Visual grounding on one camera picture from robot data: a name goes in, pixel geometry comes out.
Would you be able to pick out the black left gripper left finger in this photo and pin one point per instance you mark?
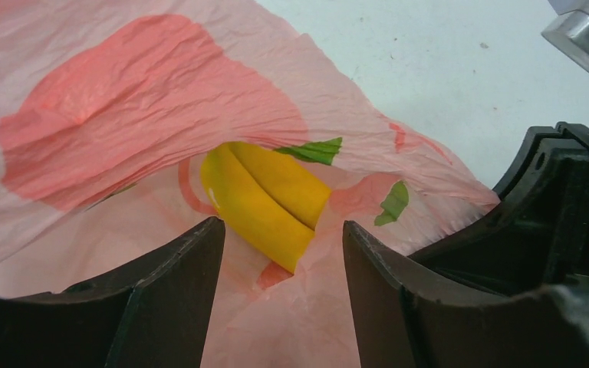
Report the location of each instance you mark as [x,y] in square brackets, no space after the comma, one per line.
[153,311]

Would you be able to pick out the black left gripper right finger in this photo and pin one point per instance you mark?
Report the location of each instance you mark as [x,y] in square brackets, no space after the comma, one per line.
[406,315]

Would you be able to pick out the yellow fake fruit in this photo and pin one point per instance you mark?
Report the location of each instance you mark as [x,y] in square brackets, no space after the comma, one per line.
[268,198]

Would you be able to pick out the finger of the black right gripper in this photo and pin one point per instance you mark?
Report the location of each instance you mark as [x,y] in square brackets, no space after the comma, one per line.
[539,232]

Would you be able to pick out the pink plastic bag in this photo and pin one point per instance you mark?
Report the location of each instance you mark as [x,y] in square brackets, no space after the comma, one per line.
[106,111]

